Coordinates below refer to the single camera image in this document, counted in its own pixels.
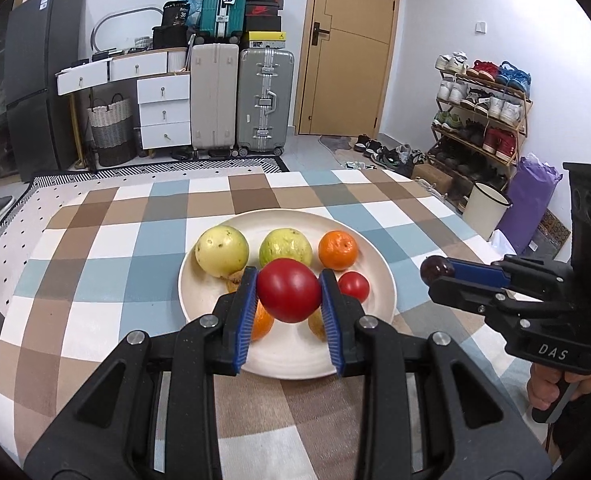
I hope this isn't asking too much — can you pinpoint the grey hoop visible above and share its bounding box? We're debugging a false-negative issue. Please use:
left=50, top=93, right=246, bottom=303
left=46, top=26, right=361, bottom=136
left=92, top=7, right=162, bottom=53

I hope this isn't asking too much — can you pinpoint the blue plastic bag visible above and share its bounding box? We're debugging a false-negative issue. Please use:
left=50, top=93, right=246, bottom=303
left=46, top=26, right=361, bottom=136
left=178, top=0, right=204, bottom=26

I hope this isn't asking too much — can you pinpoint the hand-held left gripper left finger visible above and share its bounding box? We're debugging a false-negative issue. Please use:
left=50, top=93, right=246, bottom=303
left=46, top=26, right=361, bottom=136
left=23, top=266, right=260, bottom=480

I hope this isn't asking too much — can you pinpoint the person's right forearm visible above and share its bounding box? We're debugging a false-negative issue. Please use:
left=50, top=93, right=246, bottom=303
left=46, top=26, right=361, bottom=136
left=550, top=370, right=591, bottom=463

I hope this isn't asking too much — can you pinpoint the cream round plate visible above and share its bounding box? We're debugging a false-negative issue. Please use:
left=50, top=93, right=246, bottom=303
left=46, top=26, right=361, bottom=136
left=178, top=209, right=396, bottom=380

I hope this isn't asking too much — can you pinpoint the dark grey fridge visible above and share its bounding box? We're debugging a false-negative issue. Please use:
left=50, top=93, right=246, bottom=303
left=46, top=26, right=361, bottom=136
left=6, top=0, right=84, bottom=181

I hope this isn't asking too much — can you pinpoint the cardboard box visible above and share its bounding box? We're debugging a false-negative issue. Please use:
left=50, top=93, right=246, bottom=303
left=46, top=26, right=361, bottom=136
left=410, top=162, right=451, bottom=196

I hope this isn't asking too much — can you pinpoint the wooden shoe rack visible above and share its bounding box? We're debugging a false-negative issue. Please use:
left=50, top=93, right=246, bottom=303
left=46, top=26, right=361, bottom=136
left=428, top=52, right=533, bottom=197

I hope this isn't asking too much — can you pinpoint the yellow guava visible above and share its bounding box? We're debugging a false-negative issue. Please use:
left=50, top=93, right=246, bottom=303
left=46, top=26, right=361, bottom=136
left=194, top=225, right=250, bottom=278

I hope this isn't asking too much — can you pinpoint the checked tablecloth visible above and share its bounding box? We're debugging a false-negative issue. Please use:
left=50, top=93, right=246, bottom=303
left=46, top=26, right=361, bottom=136
left=0, top=169, right=541, bottom=480

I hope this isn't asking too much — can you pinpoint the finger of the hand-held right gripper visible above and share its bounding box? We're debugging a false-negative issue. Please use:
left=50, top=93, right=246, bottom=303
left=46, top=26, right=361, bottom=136
left=447, top=254, right=575, bottom=297
left=427, top=277, right=572, bottom=332

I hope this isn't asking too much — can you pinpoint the yellow pole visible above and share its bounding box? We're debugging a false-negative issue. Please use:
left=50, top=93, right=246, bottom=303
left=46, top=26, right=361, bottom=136
left=70, top=95, right=87, bottom=169

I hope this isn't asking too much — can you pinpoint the black bag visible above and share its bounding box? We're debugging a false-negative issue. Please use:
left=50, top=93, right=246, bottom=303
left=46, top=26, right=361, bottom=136
left=152, top=2, right=192, bottom=51

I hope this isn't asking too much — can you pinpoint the teal suitcase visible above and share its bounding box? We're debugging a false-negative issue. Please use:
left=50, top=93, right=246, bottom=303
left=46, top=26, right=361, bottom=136
left=199, top=0, right=254, bottom=44

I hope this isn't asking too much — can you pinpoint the brown door mat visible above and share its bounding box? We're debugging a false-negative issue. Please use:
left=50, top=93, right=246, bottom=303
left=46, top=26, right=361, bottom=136
left=523, top=210, right=572, bottom=257

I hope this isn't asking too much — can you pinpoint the small orange mandarin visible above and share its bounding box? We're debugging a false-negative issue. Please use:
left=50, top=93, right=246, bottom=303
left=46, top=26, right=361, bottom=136
left=318, top=230, right=359, bottom=270

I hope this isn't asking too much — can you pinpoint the dark shoes pile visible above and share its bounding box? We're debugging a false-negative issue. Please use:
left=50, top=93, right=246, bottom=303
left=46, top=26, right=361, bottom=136
left=353, top=134, right=429, bottom=172

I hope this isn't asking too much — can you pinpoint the large red tomato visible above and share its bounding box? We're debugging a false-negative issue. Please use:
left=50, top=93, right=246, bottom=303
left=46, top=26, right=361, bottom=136
left=256, top=258, right=323, bottom=324

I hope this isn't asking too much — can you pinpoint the grey floor mat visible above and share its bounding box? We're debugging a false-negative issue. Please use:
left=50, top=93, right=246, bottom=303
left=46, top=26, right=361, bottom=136
left=319, top=134, right=357, bottom=164

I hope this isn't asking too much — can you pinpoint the beige suitcase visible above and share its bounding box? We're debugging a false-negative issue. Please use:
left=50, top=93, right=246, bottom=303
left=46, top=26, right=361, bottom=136
left=190, top=42, right=240, bottom=157

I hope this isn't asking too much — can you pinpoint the white desk with drawers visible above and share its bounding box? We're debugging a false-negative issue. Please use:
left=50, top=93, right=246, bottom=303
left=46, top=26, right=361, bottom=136
left=56, top=49, right=192, bottom=151

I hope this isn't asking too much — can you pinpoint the dark purple plum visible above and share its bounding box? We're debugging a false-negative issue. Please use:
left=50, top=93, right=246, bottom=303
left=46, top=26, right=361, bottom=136
left=420, top=255, right=455, bottom=286

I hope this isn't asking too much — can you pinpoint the purple bag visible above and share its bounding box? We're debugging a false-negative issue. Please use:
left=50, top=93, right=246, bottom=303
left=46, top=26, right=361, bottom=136
left=498, top=155, right=563, bottom=256

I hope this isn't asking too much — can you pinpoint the small red tomato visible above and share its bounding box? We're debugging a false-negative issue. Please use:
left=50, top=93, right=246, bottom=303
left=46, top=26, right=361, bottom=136
left=338, top=271, right=370, bottom=304

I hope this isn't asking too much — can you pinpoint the yellow shoe box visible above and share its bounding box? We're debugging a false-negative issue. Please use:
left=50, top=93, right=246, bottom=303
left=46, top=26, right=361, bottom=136
left=248, top=31, right=289, bottom=51

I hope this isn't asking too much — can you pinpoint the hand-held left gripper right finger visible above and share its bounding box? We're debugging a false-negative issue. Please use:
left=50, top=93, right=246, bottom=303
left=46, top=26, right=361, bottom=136
left=318, top=267, right=553, bottom=480

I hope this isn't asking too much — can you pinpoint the black white patterned rug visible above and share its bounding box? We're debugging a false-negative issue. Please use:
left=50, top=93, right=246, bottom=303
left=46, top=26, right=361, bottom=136
left=30, top=156, right=290, bottom=187

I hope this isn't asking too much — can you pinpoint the large orange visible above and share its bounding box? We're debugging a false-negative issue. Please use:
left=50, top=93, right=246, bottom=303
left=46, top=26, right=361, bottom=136
left=250, top=300, right=275, bottom=343

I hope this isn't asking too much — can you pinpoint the woven laundry basket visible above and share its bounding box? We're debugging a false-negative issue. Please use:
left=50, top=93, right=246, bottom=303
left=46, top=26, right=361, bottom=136
left=86, top=94, right=136, bottom=167

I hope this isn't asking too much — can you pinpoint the white bucket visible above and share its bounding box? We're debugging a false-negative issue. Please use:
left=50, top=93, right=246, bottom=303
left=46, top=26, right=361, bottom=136
left=463, top=181, right=512, bottom=241

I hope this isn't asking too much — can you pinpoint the dotted grey blanket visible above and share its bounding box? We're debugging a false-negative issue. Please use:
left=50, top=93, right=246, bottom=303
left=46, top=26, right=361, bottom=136
left=0, top=172, right=126, bottom=321

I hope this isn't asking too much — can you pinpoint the person's right hand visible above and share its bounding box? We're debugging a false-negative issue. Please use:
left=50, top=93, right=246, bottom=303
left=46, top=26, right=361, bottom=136
left=527, top=359, right=591, bottom=411

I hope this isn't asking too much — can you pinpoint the wooden door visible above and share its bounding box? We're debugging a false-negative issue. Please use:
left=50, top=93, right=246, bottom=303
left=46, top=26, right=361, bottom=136
left=295, top=0, right=402, bottom=137

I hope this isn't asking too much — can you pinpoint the colourful sneaker collection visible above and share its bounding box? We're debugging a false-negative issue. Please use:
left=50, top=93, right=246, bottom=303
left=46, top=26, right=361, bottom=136
left=433, top=51, right=532, bottom=181

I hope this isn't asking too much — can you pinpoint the green guava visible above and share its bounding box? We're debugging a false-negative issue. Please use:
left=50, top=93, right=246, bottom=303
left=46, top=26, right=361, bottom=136
left=259, top=228, right=313, bottom=268

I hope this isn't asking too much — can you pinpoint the silver suitcase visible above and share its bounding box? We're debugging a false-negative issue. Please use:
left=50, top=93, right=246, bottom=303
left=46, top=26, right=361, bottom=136
left=236, top=47, right=295, bottom=157

